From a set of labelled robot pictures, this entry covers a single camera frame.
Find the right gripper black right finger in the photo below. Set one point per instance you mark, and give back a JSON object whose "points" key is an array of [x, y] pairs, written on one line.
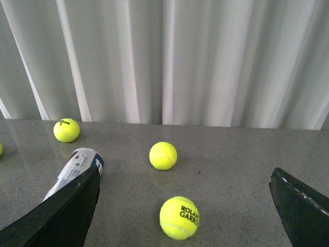
{"points": [[303, 210]]}

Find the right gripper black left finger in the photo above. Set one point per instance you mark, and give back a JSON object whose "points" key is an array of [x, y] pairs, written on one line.
{"points": [[61, 220]]}

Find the clear plastic tennis ball can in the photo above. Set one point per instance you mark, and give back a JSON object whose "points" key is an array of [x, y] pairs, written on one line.
{"points": [[81, 159]]}

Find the Roland Garros tennis ball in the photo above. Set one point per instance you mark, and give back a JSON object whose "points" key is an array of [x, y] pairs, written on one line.
{"points": [[179, 218]]}

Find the tennis ball with Wilson print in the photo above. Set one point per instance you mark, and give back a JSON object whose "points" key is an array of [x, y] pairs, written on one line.
{"points": [[66, 130]]}

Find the plain yellow tennis ball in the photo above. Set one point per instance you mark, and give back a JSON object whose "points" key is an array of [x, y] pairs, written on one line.
{"points": [[163, 156]]}

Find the white pleated curtain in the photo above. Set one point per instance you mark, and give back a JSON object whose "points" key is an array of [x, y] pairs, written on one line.
{"points": [[260, 64]]}

